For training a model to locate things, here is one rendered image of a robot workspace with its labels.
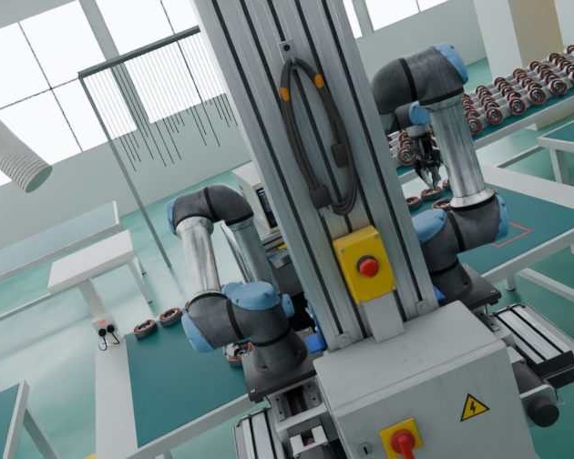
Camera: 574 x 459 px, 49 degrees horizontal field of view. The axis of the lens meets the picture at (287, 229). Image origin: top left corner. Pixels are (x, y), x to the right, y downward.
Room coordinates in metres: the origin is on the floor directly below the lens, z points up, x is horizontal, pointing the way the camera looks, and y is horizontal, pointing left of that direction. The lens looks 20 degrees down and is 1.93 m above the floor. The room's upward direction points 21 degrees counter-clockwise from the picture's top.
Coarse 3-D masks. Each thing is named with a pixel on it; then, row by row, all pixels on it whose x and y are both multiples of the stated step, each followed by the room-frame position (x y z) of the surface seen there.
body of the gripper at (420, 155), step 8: (424, 136) 2.00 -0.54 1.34; (424, 144) 1.99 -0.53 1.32; (416, 152) 2.03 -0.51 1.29; (424, 152) 1.97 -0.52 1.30; (432, 152) 1.97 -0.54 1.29; (416, 160) 2.02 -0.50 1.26; (424, 160) 1.98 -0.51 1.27; (432, 160) 1.98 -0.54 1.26; (440, 160) 1.98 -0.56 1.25; (424, 168) 1.96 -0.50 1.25
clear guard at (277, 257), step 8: (272, 248) 2.27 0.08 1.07; (272, 256) 2.19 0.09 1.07; (280, 256) 2.16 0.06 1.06; (288, 256) 2.13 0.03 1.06; (280, 264) 2.09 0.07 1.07; (288, 264) 2.07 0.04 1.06; (280, 272) 2.05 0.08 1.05; (288, 272) 2.05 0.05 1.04; (296, 272) 2.04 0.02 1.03; (288, 280) 2.02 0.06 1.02; (296, 280) 2.02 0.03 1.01
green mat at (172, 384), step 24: (168, 336) 2.54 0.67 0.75; (144, 360) 2.41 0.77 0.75; (168, 360) 2.33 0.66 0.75; (192, 360) 2.25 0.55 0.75; (216, 360) 2.18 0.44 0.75; (144, 384) 2.20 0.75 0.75; (168, 384) 2.13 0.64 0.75; (192, 384) 2.06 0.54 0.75; (216, 384) 2.00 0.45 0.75; (240, 384) 1.94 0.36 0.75; (144, 408) 2.03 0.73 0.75; (168, 408) 1.97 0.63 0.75; (192, 408) 1.91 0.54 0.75; (216, 408) 1.86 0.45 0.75; (144, 432) 1.88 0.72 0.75; (168, 432) 1.83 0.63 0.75
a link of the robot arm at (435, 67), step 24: (432, 48) 1.55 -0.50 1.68; (408, 72) 1.52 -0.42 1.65; (432, 72) 1.51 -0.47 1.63; (456, 72) 1.51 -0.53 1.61; (432, 96) 1.52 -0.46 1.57; (456, 96) 1.50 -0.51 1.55; (432, 120) 1.55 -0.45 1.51; (456, 120) 1.51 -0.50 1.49; (456, 144) 1.50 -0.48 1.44; (456, 168) 1.50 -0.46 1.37; (480, 168) 1.52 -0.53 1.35; (456, 192) 1.51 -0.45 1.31; (480, 192) 1.49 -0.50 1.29; (456, 216) 1.50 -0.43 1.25; (480, 216) 1.47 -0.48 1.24; (504, 216) 1.46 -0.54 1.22; (480, 240) 1.47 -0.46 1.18
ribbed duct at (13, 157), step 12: (0, 120) 2.88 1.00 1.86; (0, 132) 2.83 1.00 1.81; (12, 132) 2.88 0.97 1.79; (0, 144) 2.80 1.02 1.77; (12, 144) 2.81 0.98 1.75; (24, 144) 2.85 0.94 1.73; (0, 156) 2.79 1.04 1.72; (12, 156) 2.78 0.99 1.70; (24, 156) 2.79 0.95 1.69; (36, 156) 2.83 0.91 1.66; (0, 168) 2.81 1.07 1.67; (12, 168) 2.77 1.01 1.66; (24, 168) 2.76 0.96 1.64; (36, 168) 2.77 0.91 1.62; (48, 168) 2.83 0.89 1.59; (12, 180) 2.80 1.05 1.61; (24, 180) 2.75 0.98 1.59; (36, 180) 2.81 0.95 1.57
